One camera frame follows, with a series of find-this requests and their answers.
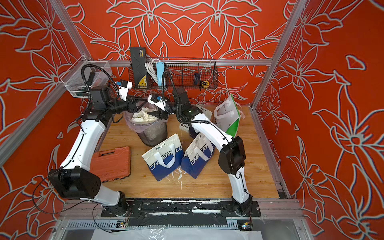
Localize white button box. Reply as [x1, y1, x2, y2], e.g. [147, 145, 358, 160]
[179, 123, 190, 133]

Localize white cable bundle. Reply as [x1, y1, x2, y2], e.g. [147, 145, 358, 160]
[144, 58, 161, 85]

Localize light blue tag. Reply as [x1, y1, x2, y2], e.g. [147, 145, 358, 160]
[156, 62, 165, 87]

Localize yellow tape roll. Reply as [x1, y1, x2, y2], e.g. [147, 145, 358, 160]
[200, 81, 210, 89]

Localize pink trash bag liner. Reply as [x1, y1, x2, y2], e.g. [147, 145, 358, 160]
[123, 104, 168, 133]

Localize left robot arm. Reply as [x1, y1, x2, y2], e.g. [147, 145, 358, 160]
[48, 64, 147, 217]

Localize orange plastic tool case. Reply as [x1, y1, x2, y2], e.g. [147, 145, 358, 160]
[90, 147, 131, 183]

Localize small navy paper bag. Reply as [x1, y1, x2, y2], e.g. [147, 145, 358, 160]
[188, 104, 214, 139]

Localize black mesh trash bin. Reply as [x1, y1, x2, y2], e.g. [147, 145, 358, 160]
[135, 123, 168, 147]

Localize white and navy bag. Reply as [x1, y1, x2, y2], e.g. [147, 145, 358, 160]
[181, 133, 215, 179]
[142, 134, 184, 182]

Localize black wire wall basket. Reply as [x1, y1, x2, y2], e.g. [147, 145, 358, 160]
[128, 59, 219, 90]

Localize black power adapter box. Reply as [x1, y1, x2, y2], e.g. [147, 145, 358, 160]
[130, 47, 148, 89]

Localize green and white tote bag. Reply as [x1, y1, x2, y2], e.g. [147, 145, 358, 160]
[213, 95, 242, 137]

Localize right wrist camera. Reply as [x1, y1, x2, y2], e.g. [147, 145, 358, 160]
[148, 94, 166, 111]

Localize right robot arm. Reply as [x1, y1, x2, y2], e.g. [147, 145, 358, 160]
[148, 70, 253, 216]

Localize clear plastic wall bin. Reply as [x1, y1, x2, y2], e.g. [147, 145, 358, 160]
[60, 60, 112, 98]

